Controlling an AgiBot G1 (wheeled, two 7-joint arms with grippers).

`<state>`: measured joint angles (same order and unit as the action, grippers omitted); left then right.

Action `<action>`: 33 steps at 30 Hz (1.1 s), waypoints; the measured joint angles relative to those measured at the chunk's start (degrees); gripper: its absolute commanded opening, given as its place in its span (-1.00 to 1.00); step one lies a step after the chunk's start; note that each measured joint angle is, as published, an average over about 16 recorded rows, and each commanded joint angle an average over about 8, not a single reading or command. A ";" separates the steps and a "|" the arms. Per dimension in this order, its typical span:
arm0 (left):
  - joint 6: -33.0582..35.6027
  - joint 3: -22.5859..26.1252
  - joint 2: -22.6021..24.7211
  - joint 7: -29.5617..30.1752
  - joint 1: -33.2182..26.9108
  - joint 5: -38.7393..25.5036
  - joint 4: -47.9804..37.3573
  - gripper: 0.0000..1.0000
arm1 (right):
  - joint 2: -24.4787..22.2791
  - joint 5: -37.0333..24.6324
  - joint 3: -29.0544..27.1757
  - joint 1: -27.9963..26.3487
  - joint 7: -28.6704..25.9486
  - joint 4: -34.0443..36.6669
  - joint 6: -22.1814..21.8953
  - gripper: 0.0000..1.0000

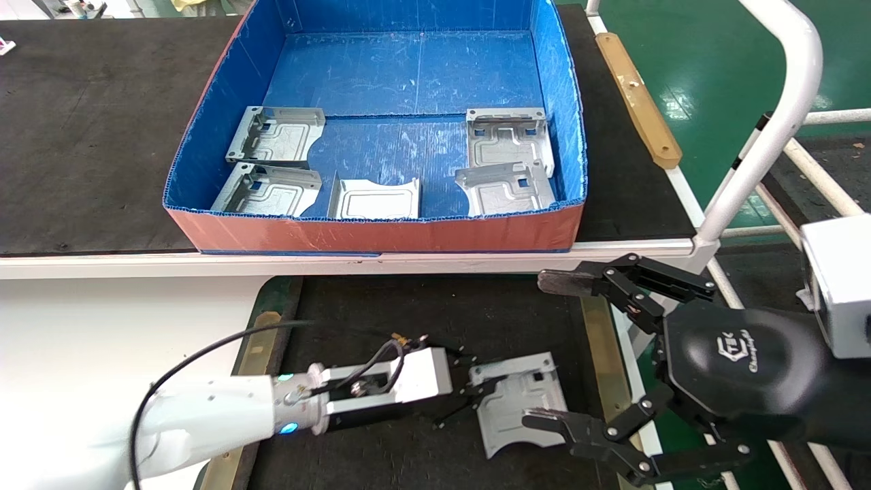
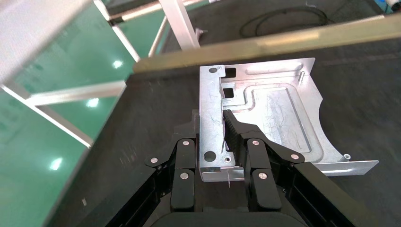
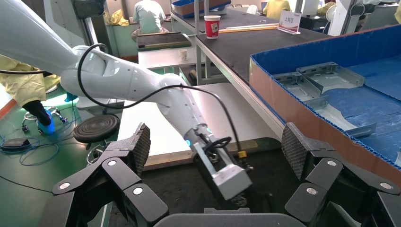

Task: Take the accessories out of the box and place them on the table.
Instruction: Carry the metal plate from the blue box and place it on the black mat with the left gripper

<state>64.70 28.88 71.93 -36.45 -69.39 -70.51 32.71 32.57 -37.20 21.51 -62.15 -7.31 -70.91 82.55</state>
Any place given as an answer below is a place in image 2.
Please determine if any silver sheet metal bracket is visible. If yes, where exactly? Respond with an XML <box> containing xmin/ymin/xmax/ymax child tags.
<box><xmin>198</xmin><ymin>57</ymin><xmax>380</xmax><ymax>183</ymax></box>

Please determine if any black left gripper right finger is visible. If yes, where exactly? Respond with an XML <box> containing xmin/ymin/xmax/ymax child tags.
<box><xmin>223</xmin><ymin>109</ymin><xmax>376</xmax><ymax>227</ymax></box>

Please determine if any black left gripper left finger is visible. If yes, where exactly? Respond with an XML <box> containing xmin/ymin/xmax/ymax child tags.
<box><xmin>106</xmin><ymin>109</ymin><xmax>201</xmax><ymax>227</ymax></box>

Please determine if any coiled black cable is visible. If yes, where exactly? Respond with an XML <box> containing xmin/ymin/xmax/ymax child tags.
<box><xmin>239</xmin><ymin>6</ymin><xmax>335</xmax><ymax>38</ymax></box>

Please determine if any brass table edge strip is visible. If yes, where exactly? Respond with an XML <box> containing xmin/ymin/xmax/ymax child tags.
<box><xmin>133</xmin><ymin>14</ymin><xmax>401</xmax><ymax>74</ymax></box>

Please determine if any white trolley frame with handle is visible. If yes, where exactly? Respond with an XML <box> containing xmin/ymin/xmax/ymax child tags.
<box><xmin>0</xmin><ymin>0</ymin><xmax>201</xmax><ymax>148</ymax></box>

